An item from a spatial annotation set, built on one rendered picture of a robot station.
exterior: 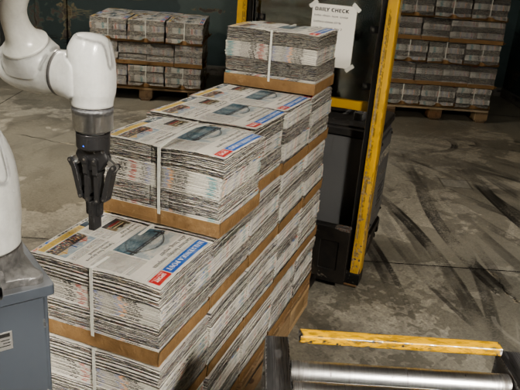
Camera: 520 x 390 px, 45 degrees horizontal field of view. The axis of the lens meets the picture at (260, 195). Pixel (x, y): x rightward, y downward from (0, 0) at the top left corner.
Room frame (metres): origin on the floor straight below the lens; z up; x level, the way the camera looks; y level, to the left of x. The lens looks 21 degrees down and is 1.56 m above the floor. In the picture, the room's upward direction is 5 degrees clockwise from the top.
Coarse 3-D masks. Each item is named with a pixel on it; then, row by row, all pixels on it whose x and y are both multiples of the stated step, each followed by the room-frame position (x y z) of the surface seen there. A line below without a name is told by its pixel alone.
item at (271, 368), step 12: (276, 336) 1.15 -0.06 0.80; (264, 348) 1.14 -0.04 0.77; (276, 348) 1.10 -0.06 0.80; (288, 348) 1.10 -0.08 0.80; (264, 360) 1.10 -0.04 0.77; (276, 360) 1.06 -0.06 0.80; (288, 360) 1.06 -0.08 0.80; (264, 372) 1.05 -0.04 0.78; (276, 372) 1.02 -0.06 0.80; (288, 372) 1.02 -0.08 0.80; (264, 384) 1.03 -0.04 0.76; (276, 384) 0.98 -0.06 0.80; (288, 384) 0.99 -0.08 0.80
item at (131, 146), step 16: (128, 128) 1.73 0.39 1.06; (144, 128) 1.74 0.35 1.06; (160, 128) 1.77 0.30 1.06; (176, 128) 1.78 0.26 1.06; (112, 144) 1.65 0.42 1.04; (128, 144) 1.63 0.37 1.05; (144, 144) 1.61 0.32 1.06; (112, 160) 1.65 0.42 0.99; (128, 160) 1.63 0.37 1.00; (144, 160) 1.62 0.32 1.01; (128, 176) 1.63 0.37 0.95; (144, 176) 1.61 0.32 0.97; (112, 192) 1.64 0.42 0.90; (128, 192) 1.62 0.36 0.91; (144, 192) 1.61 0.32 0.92
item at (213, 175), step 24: (192, 144) 1.64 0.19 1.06; (216, 144) 1.65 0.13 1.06; (240, 144) 1.67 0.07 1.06; (264, 144) 1.79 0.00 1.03; (192, 168) 1.56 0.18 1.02; (216, 168) 1.54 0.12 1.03; (240, 168) 1.64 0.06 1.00; (192, 192) 1.56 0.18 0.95; (216, 192) 1.53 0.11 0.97; (240, 192) 1.66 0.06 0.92; (192, 216) 1.56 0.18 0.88; (216, 216) 1.53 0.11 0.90
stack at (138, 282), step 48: (288, 192) 2.18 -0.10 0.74; (48, 240) 1.45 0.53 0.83; (96, 240) 1.47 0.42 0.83; (144, 240) 1.50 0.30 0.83; (192, 240) 1.52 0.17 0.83; (240, 240) 1.74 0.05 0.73; (288, 240) 2.23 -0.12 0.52; (96, 288) 1.32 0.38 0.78; (144, 288) 1.28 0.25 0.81; (192, 288) 1.41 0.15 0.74; (240, 288) 1.75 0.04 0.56; (288, 288) 2.28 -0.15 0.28; (144, 336) 1.28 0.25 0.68; (192, 336) 1.43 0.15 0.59; (240, 336) 1.79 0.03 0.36; (96, 384) 1.33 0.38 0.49; (144, 384) 1.28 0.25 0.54; (240, 384) 1.84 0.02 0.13
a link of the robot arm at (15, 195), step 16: (0, 144) 0.97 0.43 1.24; (0, 160) 0.95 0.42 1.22; (0, 176) 0.94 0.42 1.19; (16, 176) 0.98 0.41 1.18; (0, 192) 0.93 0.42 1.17; (16, 192) 0.97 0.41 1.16; (0, 208) 0.93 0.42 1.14; (16, 208) 0.96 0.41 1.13; (0, 224) 0.93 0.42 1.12; (16, 224) 0.96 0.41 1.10; (0, 240) 0.93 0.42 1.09; (16, 240) 0.96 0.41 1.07; (0, 256) 0.93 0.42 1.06
